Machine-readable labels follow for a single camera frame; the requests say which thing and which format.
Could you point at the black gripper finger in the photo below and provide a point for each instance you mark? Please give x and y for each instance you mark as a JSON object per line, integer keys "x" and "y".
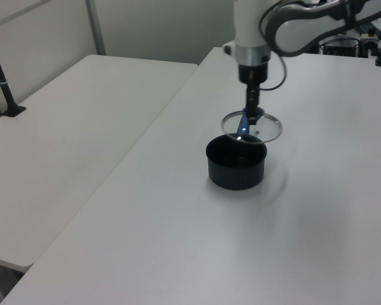
{"x": 252, "y": 98}

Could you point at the glass lid with blue knob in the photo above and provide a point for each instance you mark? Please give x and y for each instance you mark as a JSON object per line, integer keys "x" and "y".
{"x": 266, "y": 127}

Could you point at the black camera pole with tie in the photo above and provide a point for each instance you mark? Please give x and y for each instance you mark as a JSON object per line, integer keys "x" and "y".
{"x": 4, "y": 89}

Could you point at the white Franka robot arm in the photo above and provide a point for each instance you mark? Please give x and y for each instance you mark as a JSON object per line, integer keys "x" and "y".
{"x": 251, "y": 28}

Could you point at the dark blue saucepan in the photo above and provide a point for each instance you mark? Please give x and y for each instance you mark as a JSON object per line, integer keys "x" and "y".
{"x": 236, "y": 165}

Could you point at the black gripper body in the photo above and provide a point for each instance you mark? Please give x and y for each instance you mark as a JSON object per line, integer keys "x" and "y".
{"x": 254, "y": 72}

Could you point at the black electronics box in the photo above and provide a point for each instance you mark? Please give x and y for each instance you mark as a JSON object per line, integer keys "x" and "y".
{"x": 341, "y": 47}

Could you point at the grey wall frame post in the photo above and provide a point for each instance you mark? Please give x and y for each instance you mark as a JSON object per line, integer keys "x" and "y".
{"x": 95, "y": 28}

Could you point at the white side table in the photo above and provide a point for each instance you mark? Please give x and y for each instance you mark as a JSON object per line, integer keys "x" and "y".
{"x": 66, "y": 143}

